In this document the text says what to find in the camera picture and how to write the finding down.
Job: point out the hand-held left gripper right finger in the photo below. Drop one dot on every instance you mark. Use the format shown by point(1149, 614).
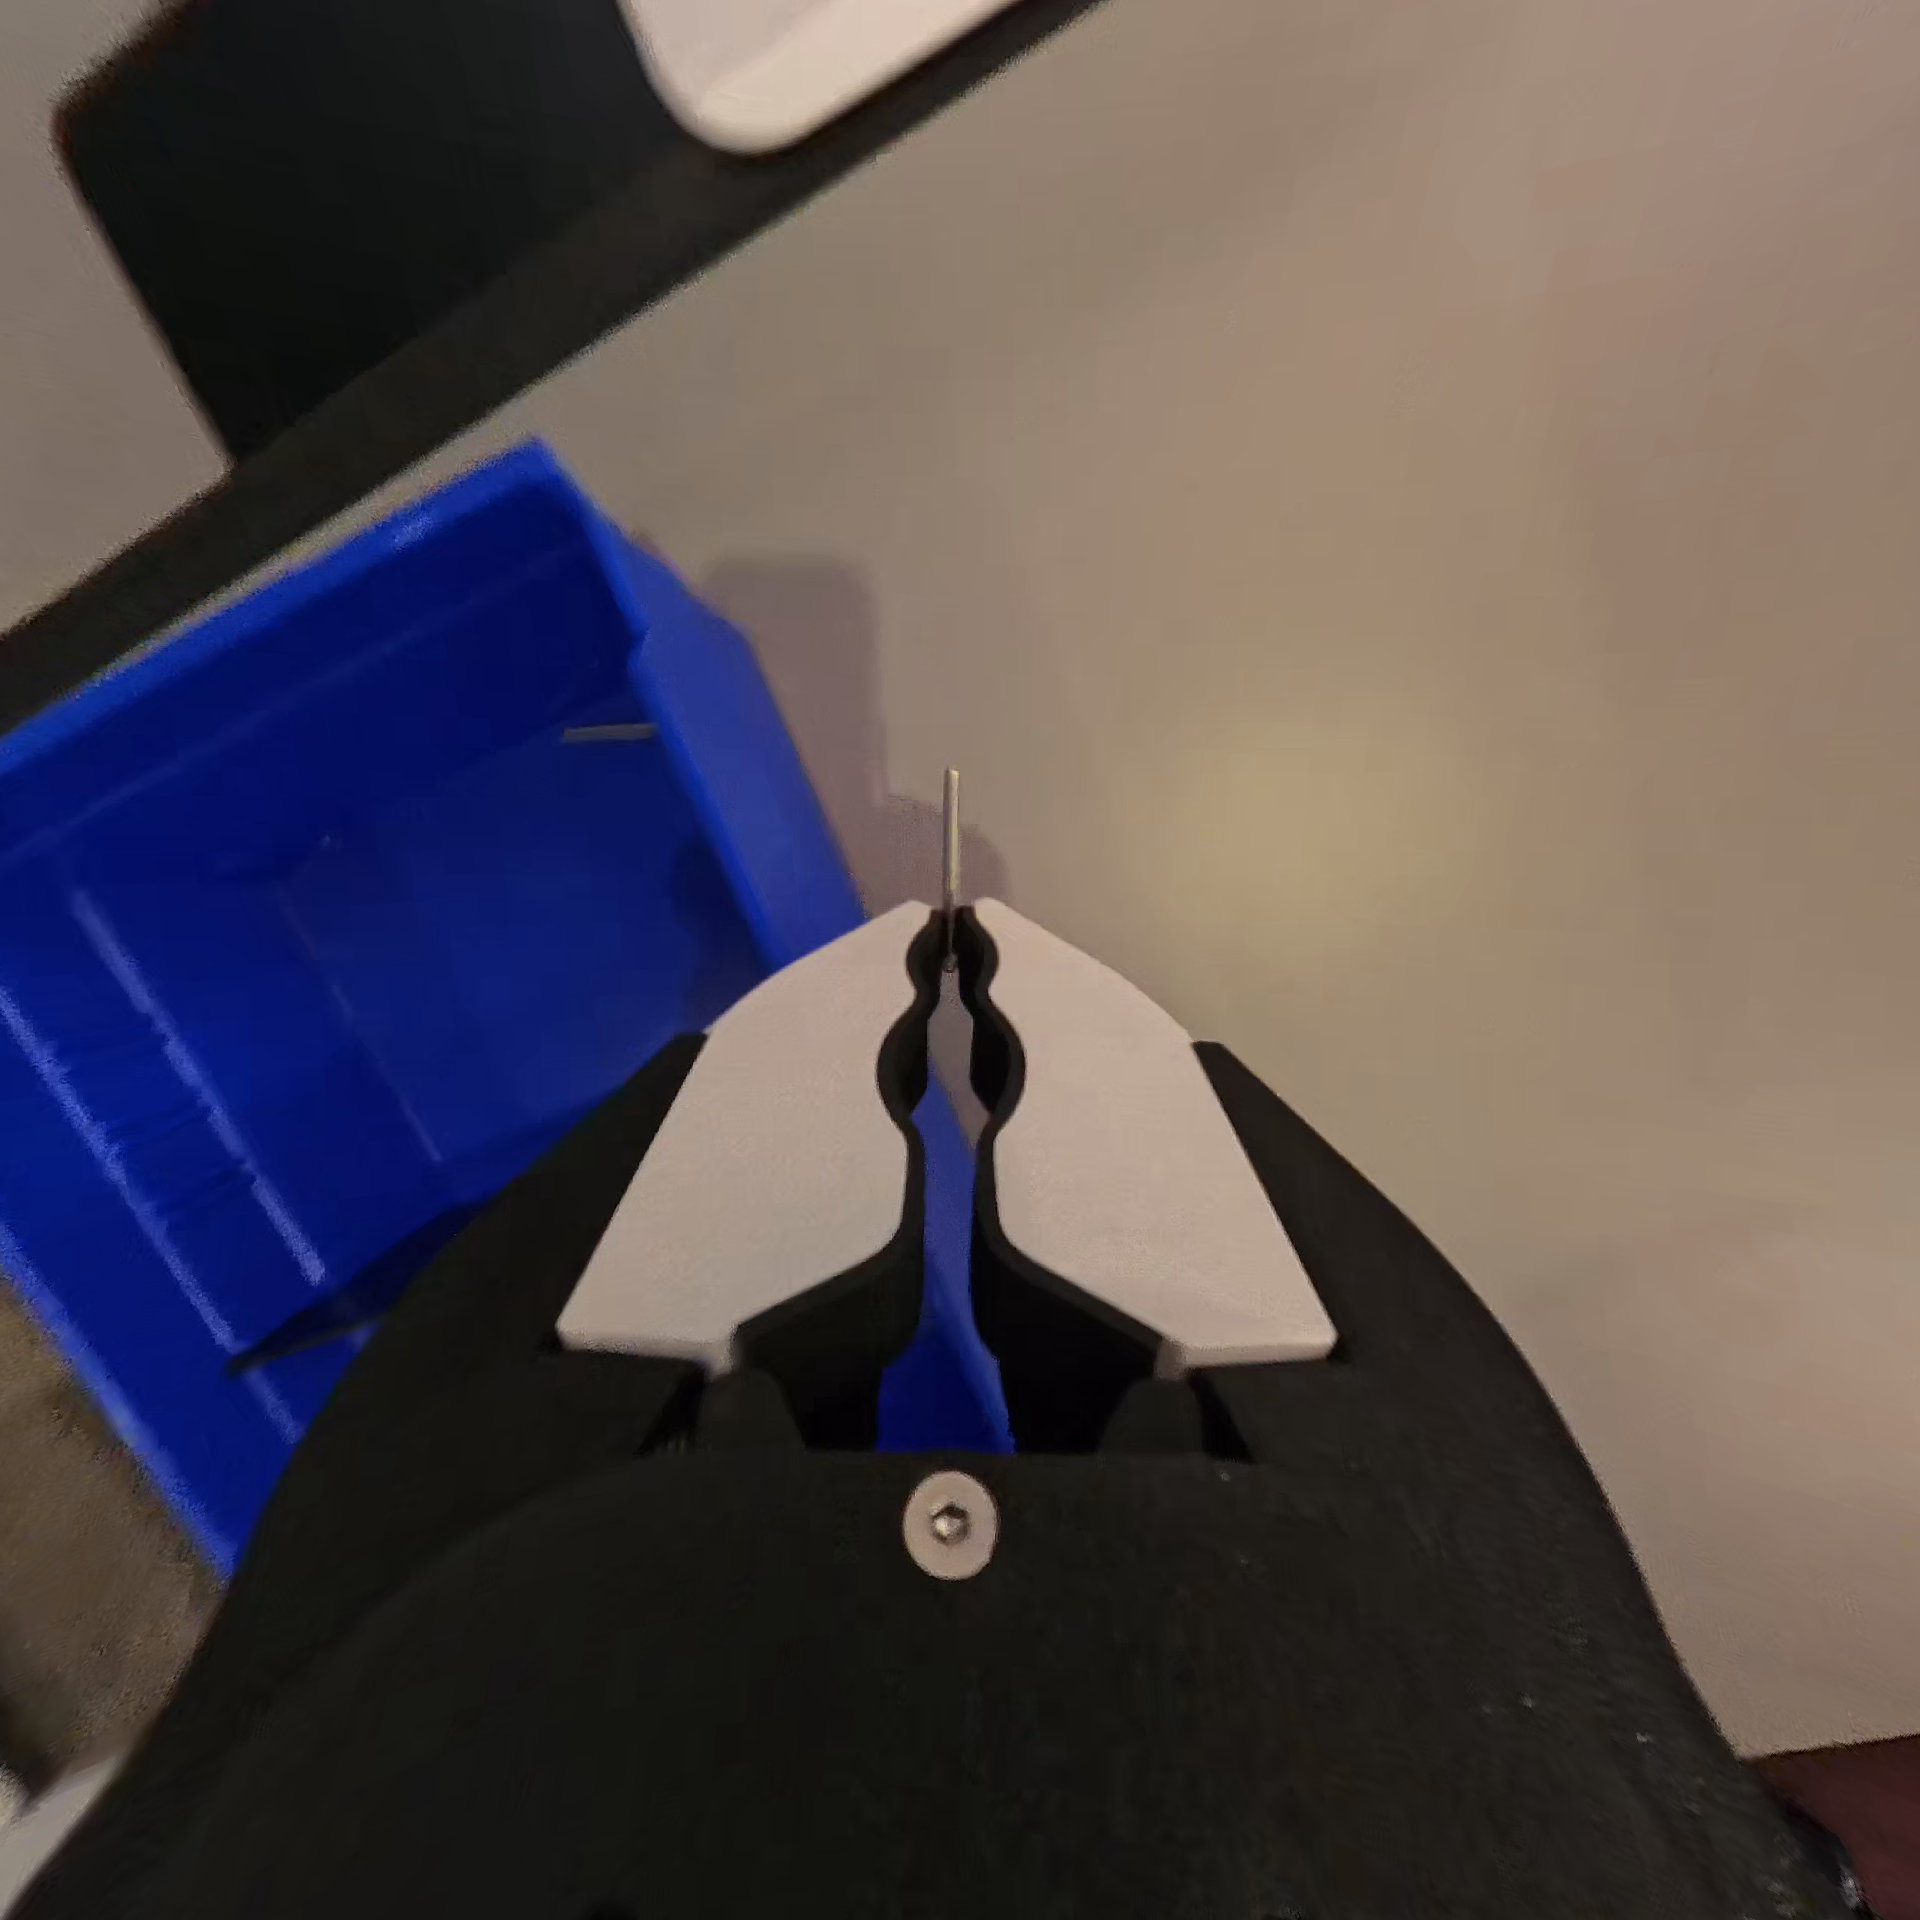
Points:
point(1144, 1187)

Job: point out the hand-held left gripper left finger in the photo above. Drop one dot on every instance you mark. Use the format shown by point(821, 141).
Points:
point(746, 1187)

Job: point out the long thin metal bolt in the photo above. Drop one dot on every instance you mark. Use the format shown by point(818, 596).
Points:
point(955, 851)
point(603, 732)

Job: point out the blue divided parts bin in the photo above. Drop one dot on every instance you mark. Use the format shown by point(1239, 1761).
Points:
point(369, 976)

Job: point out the dark bin divider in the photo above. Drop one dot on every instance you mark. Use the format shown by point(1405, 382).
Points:
point(307, 1325)

